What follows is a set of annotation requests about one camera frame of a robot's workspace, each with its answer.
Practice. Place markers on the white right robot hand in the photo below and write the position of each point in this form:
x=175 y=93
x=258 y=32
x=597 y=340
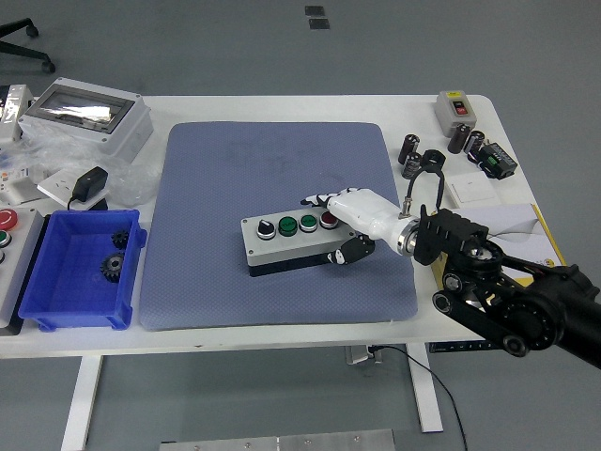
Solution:
x=361 y=209

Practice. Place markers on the grey four-button control box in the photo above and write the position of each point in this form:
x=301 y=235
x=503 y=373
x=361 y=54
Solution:
x=282 y=249

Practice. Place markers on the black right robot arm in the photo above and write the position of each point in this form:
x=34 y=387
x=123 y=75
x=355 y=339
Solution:
x=530 y=315

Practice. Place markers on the black cylindrical capacitor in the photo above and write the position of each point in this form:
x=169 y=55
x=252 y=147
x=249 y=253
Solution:
x=408 y=149
x=475 y=144
x=458 y=138
x=411 y=166

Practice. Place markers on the black hexagonal nut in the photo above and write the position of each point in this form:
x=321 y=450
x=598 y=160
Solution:
x=429 y=160

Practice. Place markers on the black module with green terminal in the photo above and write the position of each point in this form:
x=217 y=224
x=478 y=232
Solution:
x=500 y=162

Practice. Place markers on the blue-grey mat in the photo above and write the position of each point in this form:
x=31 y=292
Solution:
x=211 y=188

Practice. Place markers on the yellow and white cardboard box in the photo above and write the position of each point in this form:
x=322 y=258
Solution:
x=516 y=218

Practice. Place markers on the black table control panel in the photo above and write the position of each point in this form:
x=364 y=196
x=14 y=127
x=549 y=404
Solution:
x=460 y=346

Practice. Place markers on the grey floor socket plate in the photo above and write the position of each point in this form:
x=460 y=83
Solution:
x=315 y=10
x=318 y=23

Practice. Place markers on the white table leg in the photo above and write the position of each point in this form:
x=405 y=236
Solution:
x=425 y=399
x=82 y=404

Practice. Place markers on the clear plastic bag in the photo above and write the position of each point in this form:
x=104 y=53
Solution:
x=131 y=181

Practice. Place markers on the small black gear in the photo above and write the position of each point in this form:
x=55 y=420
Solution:
x=120 y=238

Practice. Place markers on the silver metal plate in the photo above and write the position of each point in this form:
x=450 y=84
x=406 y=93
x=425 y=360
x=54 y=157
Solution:
x=282 y=442

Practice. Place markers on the large black gear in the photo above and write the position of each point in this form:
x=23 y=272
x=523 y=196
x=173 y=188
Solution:
x=112 y=268

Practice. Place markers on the black power adapter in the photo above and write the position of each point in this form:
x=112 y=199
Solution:
x=91 y=181

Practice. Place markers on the blue plastic bin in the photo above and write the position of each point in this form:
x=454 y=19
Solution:
x=70 y=291

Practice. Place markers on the small white packet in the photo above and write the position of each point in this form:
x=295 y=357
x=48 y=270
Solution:
x=21 y=188

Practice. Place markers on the grey emergency-stop control box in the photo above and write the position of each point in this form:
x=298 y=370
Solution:
x=21 y=263

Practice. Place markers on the white electrical device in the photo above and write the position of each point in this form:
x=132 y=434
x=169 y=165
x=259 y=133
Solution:
x=11 y=113

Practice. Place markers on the black office chair base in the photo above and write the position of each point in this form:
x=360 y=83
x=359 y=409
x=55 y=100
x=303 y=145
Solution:
x=23 y=52

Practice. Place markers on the white switch plate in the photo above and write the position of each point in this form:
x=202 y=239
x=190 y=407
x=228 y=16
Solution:
x=472 y=188

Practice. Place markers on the grey red-black switch box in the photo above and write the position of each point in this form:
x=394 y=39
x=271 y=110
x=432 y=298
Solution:
x=451 y=117

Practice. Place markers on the grey bracket under table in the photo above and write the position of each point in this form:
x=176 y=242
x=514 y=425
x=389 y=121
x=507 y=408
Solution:
x=359 y=354

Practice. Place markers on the grey enclosure with clear lid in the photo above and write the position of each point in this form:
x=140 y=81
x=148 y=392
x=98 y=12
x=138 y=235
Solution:
x=127 y=136

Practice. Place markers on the white wall socket plate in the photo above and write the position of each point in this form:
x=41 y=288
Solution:
x=54 y=188

